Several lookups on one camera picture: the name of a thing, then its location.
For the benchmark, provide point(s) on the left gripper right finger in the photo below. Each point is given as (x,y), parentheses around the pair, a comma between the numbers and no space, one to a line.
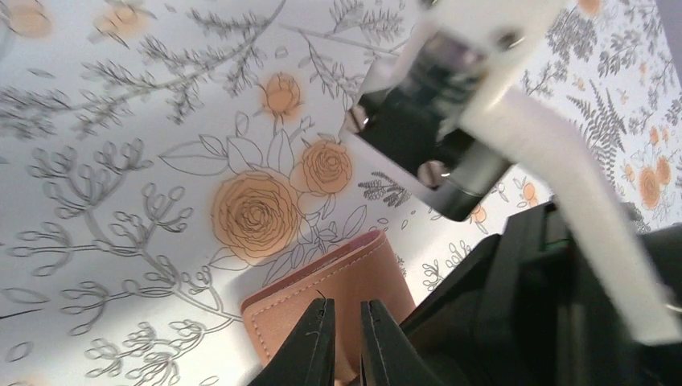
(387,356)

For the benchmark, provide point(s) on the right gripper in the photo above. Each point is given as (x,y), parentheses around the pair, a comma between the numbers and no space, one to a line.
(524,308)

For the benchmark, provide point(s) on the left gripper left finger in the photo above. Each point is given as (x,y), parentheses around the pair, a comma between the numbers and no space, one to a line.
(307,356)

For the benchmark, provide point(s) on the brown leather card holder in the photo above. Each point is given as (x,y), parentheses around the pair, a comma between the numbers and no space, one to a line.
(363,269)

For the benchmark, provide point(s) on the floral table mat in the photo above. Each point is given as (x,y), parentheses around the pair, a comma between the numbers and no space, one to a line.
(161,161)

